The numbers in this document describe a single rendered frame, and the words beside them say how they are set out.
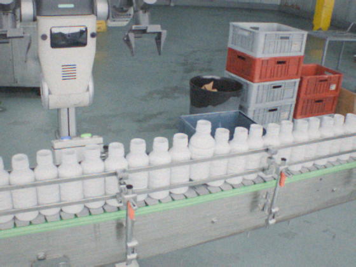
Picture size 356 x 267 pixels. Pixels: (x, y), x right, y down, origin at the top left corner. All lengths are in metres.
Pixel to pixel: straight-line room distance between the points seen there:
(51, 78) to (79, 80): 0.12
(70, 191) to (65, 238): 0.13
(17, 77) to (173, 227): 3.83
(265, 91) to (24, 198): 2.78
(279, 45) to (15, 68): 2.91
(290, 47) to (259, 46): 0.39
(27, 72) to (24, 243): 3.78
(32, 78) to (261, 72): 2.62
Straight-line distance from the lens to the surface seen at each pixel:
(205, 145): 1.05
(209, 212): 1.15
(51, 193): 0.98
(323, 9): 10.97
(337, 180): 1.47
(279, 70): 3.53
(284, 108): 3.74
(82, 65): 1.59
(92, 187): 0.99
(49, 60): 1.56
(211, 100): 3.12
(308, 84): 3.94
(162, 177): 1.03
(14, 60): 4.70
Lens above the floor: 1.61
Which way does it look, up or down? 25 degrees down
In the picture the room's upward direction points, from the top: 5 degrees clockwise
